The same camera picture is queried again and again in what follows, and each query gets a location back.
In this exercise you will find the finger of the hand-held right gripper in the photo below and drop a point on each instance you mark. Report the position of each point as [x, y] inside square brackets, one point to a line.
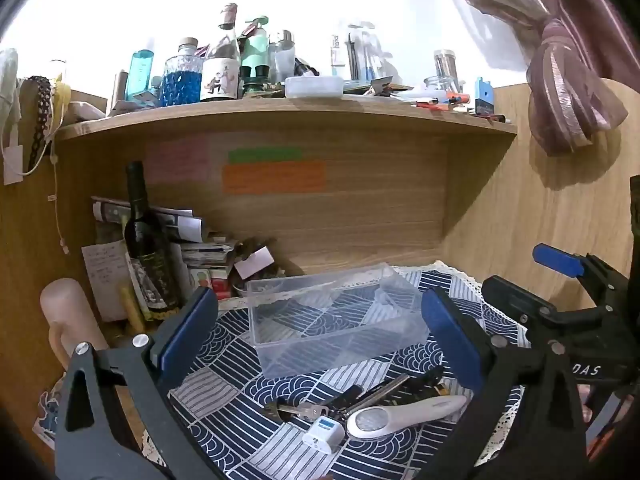
[555, 258]
[515, 301]

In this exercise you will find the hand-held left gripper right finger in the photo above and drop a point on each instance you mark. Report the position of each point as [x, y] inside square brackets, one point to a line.
[450, 342]

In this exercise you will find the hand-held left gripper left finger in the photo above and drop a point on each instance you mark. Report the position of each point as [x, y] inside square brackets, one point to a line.
[192, 327]

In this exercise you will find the small black gadget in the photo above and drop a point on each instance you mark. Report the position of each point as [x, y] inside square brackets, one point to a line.
[425, 380]

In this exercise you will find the white handheld magnifier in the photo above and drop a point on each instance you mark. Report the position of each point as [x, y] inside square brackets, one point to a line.
[425, 410]

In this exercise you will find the clear plastic box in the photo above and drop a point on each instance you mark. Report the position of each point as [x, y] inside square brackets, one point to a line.
[280, 355]

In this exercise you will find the bunch of keys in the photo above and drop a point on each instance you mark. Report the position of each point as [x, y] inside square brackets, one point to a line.
[300, 411]

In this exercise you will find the white plug adapter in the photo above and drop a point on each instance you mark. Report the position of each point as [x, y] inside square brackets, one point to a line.
[321, 432]

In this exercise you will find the person's right hand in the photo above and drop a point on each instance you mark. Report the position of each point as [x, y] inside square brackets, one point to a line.
[583, 402]

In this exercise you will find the yellow stick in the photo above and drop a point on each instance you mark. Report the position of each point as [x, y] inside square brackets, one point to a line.
[131, 310]

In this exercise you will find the stack of small boxes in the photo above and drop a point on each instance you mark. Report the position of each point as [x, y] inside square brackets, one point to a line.
[205, 260]

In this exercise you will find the white paper card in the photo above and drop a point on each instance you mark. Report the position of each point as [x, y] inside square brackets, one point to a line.
[255, 264]

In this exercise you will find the dark wine bottle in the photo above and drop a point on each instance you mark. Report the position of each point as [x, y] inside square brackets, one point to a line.
[145, 245]

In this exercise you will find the pile of dried plants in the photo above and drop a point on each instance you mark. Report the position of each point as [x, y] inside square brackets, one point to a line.
[255, 246]

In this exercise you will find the handwritten paper note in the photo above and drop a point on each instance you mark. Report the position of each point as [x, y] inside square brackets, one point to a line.
[102, 275]

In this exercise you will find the rolled magazine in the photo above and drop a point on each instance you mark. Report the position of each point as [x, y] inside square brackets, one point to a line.
[175, 220]

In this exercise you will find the beige rounded plastic object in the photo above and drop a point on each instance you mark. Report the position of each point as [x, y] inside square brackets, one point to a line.
[65, 305]

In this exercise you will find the pink sticky note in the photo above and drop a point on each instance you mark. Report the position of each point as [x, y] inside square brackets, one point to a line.
[177, 160]

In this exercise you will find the blue cartoon sticker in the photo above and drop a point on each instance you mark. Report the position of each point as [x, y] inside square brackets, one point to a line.
[47, 415]

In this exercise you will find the orange sticky note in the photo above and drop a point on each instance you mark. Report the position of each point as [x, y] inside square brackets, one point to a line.
[272, 177]

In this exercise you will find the blue patterned table cloth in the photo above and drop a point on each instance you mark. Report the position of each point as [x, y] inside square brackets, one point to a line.
[300, 460]

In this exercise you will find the mauve curtain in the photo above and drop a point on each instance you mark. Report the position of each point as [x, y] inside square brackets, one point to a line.
[565, 85]

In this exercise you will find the green sticky note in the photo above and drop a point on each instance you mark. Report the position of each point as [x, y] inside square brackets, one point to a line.
[265, 155]

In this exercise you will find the orange marker pens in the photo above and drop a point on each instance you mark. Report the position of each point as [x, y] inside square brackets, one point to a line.
[442, 102]

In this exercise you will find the small glass jar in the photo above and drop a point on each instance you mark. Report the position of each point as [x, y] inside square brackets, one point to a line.
[442, 86]

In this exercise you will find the glass jar with silver lid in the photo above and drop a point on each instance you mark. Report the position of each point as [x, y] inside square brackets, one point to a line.
[446, 67]

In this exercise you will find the wooden shelf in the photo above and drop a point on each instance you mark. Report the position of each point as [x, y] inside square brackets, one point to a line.
[280, 112]

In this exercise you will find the glass bottle with blue beads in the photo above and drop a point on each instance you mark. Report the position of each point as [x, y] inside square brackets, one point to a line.
[181, 85]

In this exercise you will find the clear bottle with white label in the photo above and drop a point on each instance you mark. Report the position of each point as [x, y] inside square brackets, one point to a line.
[220, 80]

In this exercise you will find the brown cylinder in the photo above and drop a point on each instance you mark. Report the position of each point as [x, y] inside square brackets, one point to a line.
[121, 87]

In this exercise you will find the dark green binoculars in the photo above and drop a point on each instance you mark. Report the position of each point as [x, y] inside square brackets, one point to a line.
[256, 80]

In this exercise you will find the teal plastic bottle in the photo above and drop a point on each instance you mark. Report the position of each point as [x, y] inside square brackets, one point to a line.
[140, 72]

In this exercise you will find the yellow ribbon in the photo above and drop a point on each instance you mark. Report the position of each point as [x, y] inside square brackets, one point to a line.
[62, 100]

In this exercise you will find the black lace headband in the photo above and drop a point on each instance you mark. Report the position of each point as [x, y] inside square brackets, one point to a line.
[44, 110]

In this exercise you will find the white lidded plastic container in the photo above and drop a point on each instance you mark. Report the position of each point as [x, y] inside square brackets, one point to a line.
[314, 87]

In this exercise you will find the clear glass bottle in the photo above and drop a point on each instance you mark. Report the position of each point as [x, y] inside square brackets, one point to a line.
[284, 57]

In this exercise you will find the clear blister tool pack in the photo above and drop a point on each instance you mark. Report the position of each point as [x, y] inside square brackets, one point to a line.
[355, 52]

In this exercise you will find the mint pump bottle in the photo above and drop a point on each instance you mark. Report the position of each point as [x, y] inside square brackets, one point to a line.
[257, 45]

